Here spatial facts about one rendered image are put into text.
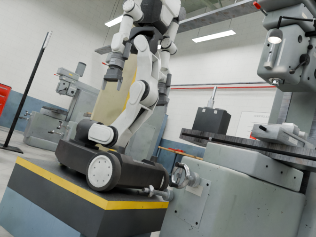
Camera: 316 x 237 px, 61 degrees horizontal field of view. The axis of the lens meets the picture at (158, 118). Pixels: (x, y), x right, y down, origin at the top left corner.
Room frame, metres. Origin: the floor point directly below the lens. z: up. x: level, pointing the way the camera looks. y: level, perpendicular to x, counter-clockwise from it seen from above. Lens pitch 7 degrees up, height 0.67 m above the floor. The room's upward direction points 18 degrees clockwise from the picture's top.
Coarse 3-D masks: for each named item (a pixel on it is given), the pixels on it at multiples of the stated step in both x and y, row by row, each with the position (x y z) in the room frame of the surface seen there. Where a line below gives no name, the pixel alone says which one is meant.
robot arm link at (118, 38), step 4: (120, 32) 1.51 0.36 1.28; (124, 32) 1.52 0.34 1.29; (116, 36) 1.51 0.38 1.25; (120, 36) 1.49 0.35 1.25; (124, 36) 1.52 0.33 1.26; (128, 36) 1.55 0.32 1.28; (112, 40) 1.52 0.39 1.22; (116, 40) 1.50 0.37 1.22; (120, 40) 1.49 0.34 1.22; (112, 44) 1.51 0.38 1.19; (116, 44) 1.50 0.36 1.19; (120, 44) 1.50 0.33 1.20; (112, 48) 1.51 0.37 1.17; (116, 48) 1.49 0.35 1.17
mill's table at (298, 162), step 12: (192, 132) 1.87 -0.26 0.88; (204, 132) 1.78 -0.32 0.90; (204, 144) 1.83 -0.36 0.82; (228, 144) 1.60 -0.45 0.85; (240, 144) 1.53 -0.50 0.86; (252, 144) 1.47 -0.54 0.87; (264, 144) 1.41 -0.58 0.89; (276, 144) 1.36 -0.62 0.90; (276, 156) 1.35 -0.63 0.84; (288, 156) 1.30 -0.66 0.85; (300, 156) 1.25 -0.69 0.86; (312, 156) 1.21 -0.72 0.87; (300, 168) 1.43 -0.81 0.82; (312, 168) 1.27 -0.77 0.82
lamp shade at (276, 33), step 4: (272, 32) 1.35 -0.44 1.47; (276, 32) 1.34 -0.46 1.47; (280, 32) 1.34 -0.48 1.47; (272, 36) 1.34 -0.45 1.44; (276, 36) 1.33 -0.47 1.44; (280, 36) 1.34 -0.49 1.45; (268, 40) 1.39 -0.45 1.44; (272, 40) 1.40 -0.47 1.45; (276, 40) 1.40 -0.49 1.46; (280, 40) 1.38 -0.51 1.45
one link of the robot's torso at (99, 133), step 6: (96, 126) 1.73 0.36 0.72; (102, 126) 1.72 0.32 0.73; (90, 132) 1.75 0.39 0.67; (96, 132) 1.72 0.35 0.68; (102, 132) 1.70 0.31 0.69; (108, 132) 1.67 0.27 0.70; (90, 138) 1.75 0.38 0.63; (96, 138) 1.71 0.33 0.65; (102, 138) 1.69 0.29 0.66; (108, 138) 1.66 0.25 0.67
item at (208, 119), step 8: (200, 112) 1.94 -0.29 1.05; (208, 112) 1.90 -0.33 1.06; (216, 112) 1.85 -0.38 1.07; (224, 112) 1.83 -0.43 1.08; (200, 120) 1.93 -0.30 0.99; (208, 120) 1.88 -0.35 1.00; (216, 120) 1.84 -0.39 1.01; (224, 120) 1.85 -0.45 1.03; (192, 128) 1.96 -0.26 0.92; (200, 128) 1.91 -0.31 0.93; (208, 128) 1.87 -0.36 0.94; (216, 128) 1.82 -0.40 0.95; (224, 128) 1.87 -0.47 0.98
